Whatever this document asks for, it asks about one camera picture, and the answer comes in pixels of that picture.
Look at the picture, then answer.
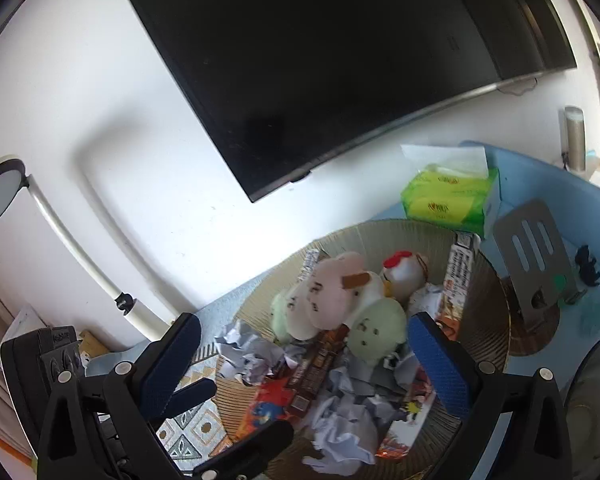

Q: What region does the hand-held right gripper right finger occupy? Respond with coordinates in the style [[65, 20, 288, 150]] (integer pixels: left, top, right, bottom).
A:
[[406, 311, 574, 480]]

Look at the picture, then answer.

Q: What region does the black figurine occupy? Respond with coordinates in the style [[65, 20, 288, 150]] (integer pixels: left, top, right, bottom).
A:
[[575, 245, 600, 286]]

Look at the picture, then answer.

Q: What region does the slotted metal stand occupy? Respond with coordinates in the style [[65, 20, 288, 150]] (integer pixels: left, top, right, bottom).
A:
[[492, 199, 578, 333]]

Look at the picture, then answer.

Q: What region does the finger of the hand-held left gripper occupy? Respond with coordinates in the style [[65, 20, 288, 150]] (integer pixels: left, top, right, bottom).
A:
[[191, 421, 296, 480], [152, 378, 218, 420]]

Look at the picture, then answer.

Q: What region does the three-ball dango plush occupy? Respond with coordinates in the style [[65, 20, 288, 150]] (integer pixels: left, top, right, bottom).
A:
[[270, 252, 381, 343]]

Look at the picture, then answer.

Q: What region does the metal cylinder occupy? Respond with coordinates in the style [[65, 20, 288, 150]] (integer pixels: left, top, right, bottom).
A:
[[562, 106, 587, 171]]

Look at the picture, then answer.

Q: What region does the grey printed packet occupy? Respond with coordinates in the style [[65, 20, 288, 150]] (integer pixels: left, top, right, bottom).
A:
[[300, 249, 331, 283]]

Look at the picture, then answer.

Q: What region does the white desk lamp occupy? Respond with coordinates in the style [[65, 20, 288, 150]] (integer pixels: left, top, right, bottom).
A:
[[0, 159, 181, 346]]

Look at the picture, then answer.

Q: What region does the orange snack packet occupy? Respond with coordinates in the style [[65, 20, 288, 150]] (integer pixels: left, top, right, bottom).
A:
[[235, 377, 291, 441]]

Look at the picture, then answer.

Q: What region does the grey paper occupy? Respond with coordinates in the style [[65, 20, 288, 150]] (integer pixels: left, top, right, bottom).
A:
[[330, 360, 416, 411]]

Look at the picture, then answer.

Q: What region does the white paper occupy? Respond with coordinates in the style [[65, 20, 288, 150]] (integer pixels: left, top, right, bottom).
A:
[[407, 282, 448, 318], [302, 395, 381, 476], [215, 322, 301, 386]]

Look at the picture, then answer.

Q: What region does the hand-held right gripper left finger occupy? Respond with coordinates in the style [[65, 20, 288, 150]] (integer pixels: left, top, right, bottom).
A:
[[36, 312, 203, 480]]

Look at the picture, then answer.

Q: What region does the small white plush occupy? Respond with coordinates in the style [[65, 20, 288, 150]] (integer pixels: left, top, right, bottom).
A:
[[350, 272, 388, 311]]

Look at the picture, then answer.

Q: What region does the gold ribbed bowl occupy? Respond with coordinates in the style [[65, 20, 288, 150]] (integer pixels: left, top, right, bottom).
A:
[[214, 219, 511, 480]]

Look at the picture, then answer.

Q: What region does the small green plush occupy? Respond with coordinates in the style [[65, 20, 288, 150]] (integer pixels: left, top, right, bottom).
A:
[[347, 302, 408, 366]]

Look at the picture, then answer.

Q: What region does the red printed packet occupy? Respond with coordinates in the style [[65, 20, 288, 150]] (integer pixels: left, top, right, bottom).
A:
[[375, 365, 436, 461]]

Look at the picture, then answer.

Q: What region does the long orange box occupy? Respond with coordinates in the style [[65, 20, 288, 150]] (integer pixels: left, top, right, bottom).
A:
[[432, 232, 481, 341]]

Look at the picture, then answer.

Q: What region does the green tissue pack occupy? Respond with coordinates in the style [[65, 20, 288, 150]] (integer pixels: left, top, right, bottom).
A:
[[400, 144, 501, 228]]

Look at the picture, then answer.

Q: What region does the black monitor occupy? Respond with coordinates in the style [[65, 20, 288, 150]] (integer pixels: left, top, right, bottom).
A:
[[109, 0, 578, 204]]

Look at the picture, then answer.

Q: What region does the white cat plush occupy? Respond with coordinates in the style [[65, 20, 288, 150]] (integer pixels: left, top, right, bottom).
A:
[[380, 251, 428, 301]]

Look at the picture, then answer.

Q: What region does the dark red pen box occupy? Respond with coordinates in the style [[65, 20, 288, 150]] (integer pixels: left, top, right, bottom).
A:
[[275, 327, 351, 416]]

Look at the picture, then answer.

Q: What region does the round glass dish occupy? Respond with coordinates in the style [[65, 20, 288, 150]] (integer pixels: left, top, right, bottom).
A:
[[562, 332, 600, 480]]

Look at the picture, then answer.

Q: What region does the cardboard box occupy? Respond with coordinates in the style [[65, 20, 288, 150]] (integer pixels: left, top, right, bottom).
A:
[[77, 329, 107, 357]]

